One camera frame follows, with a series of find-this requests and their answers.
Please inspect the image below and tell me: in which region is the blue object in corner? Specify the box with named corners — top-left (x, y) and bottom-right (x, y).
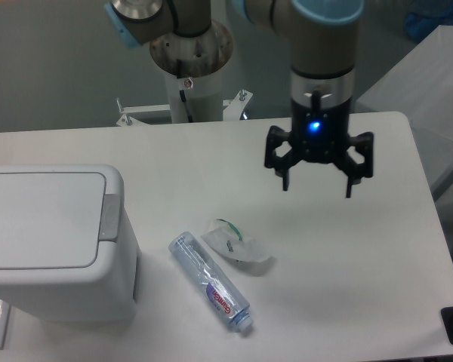
top-left (403, 1), bottom-right (453, 43)

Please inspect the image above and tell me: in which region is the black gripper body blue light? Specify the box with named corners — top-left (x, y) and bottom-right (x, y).
top-left (291, 69), bottom-right (353, 164)

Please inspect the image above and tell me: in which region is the crumpled clear plastic bag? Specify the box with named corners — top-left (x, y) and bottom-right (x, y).
top-left (201, 218), bottom-right (272, 263)

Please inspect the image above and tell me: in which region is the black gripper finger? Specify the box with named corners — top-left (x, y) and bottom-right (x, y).
top-left (334, 132), bottom-right (374, 198)
top-left (263, 125), bottom-right (307, 192)

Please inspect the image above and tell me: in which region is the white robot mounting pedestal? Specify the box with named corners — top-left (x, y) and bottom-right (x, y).
top-left (116, 20), bottom-right (253, 127)

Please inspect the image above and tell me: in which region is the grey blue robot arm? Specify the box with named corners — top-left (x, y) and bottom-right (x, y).
top-left (104, 1), bottom-right (374, 187)

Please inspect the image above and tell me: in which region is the white plastic trash can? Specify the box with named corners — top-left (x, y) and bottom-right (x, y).
top-left (0, 164), bottom-right (140, 322)

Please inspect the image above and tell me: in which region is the white covered side table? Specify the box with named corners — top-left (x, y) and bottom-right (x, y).
top-left (355, 26), bottom-right (453, 200)

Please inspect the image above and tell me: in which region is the clear plastic water bottle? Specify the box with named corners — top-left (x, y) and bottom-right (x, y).
top-left (168, 232), bottom-right (254, 335)

